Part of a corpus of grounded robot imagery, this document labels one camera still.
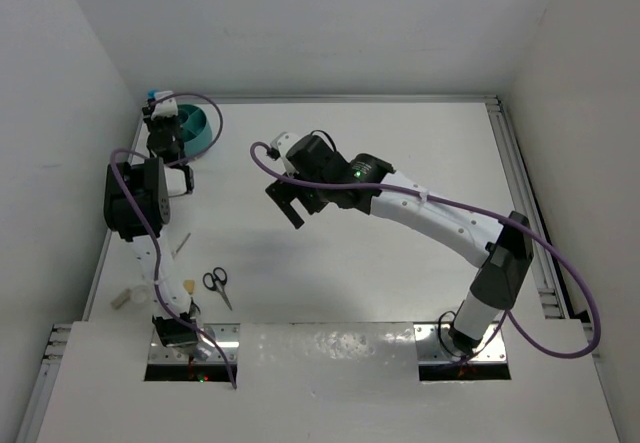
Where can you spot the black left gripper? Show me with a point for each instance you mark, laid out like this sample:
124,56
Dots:
151,123

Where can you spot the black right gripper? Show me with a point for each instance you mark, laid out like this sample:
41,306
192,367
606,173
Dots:
283,193

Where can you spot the blue translucent highlighter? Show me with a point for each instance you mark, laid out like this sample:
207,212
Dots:
152,94

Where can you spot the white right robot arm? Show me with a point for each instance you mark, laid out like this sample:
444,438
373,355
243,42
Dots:
501,254

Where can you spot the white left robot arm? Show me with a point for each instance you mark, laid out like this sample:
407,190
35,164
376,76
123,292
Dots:
137,208

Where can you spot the teal round desk organizer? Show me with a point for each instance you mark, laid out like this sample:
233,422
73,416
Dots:
196,131

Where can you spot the large black scissors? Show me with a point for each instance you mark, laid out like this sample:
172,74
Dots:
181,245

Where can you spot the small black scissors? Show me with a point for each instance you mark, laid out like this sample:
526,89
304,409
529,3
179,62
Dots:
216,280

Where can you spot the tan eraser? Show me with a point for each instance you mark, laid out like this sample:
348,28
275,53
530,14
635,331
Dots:
189,286

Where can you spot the clear tape roll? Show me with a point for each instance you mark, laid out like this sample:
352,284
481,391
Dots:
140,295

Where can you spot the white eraser block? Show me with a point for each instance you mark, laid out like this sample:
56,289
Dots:
122,298

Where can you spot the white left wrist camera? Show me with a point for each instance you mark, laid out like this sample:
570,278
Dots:
163,104

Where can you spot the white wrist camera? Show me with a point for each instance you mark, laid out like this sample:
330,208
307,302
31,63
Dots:
280,146
163,104

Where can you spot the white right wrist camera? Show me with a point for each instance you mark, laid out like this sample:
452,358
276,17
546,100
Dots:
280,146

